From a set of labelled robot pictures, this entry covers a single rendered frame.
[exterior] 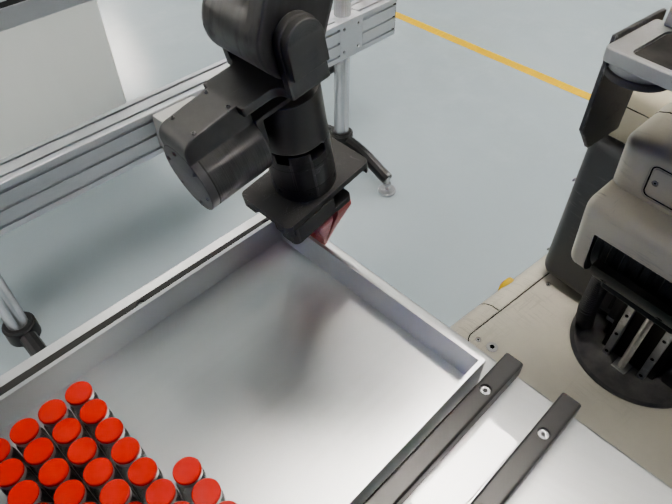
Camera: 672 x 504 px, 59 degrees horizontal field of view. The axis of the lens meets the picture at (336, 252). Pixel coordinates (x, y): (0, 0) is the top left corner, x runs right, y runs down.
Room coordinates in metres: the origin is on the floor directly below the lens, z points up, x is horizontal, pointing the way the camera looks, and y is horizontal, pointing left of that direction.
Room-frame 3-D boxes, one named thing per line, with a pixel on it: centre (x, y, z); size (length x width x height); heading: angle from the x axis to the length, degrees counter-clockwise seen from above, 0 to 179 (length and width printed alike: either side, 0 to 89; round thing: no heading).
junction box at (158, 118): (1.22, 0.37, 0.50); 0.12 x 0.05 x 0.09; 135
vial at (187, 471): (0.18, 0.11, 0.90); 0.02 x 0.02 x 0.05
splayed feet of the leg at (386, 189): (1.70, -0.02, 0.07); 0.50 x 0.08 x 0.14; 45
